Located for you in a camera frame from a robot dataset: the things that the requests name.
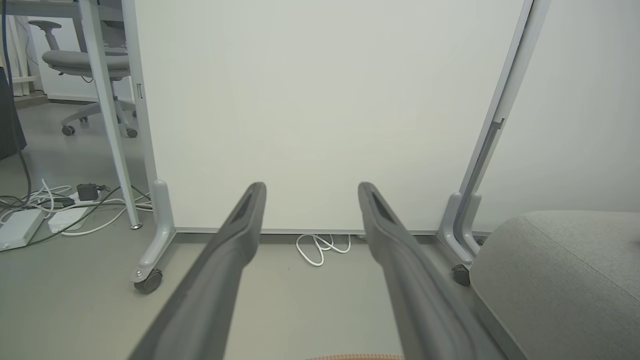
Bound grey fabric sofa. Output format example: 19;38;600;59
469;210;640;360

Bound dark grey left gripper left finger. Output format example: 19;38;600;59
127;181;268;360

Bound grey partition foot with caster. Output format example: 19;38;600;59
131;180;177;294
437;192;473;287

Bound white power strip with plugs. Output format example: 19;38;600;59
47;206;91;234

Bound black floor cable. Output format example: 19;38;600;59
25;185;151;247

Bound narrow white partition panel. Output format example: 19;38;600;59
480;0;640;216

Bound coiled white cable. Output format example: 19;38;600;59
296;233;352;267

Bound grey office swivel chair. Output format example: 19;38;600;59
27;19;139;139

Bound black power adapter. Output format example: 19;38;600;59
76;183;103;202

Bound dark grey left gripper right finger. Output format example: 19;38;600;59
357;181;508;360

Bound white power strips with cables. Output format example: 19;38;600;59
0;179;153;237

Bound wide white partition panel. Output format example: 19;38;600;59
121;0;551;236

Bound dark hanging cloth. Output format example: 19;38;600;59
0;65;28;161

